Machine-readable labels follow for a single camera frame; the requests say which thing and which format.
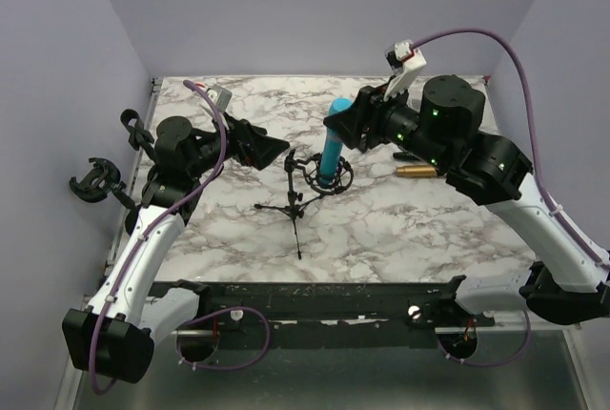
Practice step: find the gold microphone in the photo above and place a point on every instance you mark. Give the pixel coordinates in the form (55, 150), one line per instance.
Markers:
(416, 171)

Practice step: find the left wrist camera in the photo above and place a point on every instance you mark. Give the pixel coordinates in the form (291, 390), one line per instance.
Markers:
(220, 96)

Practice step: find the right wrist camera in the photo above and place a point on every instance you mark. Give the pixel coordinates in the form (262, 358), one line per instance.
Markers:
(406, 63)

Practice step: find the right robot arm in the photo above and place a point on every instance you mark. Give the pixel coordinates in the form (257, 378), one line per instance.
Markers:
(564, 285)

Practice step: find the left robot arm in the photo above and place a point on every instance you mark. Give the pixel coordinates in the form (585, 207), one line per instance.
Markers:
(116, 334)

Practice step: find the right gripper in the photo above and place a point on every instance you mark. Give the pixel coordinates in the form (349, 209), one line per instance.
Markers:
(367, 112)

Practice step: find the black round-base mic stand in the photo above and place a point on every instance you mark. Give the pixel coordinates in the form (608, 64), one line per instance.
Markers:
(141, 139)

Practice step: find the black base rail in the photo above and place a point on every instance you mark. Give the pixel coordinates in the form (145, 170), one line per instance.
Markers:
(311, 316)

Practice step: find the black microphone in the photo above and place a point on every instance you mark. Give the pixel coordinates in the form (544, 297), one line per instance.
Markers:
(405, 157)

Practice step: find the blue microphone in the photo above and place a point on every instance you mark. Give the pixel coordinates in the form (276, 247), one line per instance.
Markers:
(330, 163)

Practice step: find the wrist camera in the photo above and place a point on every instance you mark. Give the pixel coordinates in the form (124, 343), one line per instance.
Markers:
(220, 96)
(406, 63)

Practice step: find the black tripod mic stand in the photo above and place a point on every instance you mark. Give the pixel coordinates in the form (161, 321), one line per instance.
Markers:
(310, 169)

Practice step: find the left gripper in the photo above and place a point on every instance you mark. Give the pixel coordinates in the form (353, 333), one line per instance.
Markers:
(252, 145)

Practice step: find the black round-base shockmount stand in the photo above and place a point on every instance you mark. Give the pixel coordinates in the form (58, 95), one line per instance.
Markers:
(104, 179)

